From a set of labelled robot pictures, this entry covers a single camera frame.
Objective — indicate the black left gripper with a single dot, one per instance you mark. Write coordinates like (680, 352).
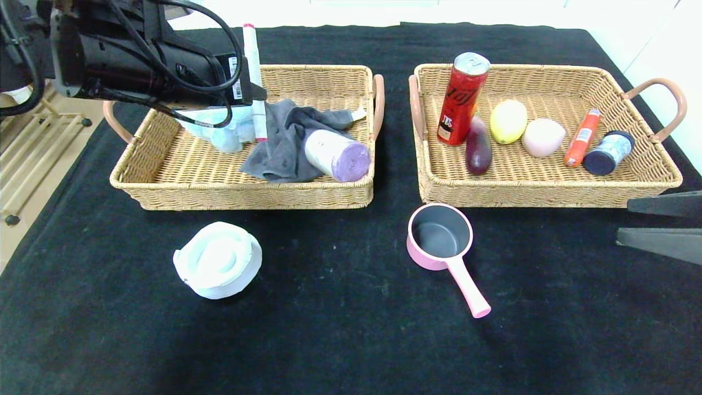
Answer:
(237, 77)

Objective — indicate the blue lidded gum jar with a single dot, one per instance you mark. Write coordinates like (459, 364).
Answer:
(609, 153)

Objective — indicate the pink saucepan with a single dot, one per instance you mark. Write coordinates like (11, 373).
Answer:
(469, 291)

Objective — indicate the wicker basket with food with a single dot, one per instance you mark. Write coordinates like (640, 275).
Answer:
(493, 184)

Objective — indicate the red wrapped sausage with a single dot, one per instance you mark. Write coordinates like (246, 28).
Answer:
(582, 137)

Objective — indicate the grey cloth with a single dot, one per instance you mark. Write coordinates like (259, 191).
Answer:
(279, 148)

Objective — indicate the red drink can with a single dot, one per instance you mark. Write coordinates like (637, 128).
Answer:
(460, 104)

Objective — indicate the white fabric bundle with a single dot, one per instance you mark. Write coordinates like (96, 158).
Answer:
(19, 94)

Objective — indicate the wooden rack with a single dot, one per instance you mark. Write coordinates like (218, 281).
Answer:
(33, 142)

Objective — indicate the yellow lemon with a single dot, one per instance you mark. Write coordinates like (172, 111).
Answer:
(507, 122)

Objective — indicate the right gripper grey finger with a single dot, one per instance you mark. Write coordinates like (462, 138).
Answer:
(669, 246)
(669, 204)

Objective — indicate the purple garbage bag roll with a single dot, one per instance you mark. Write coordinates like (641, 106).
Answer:
(334, 156)

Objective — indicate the purple eggplant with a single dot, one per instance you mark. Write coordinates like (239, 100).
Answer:
(478, 151)

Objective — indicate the light blue bath pouf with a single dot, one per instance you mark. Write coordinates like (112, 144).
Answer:
(230, 140)

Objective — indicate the wicker basket with bath items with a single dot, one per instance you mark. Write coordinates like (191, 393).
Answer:
(208, 170)

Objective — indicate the white desk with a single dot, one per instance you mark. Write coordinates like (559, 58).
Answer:
(384, 13)

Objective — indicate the black table cloth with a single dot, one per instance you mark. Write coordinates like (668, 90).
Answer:
(384, 351)

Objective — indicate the white marker with pink caps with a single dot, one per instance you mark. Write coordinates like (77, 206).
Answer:
(253, 60)

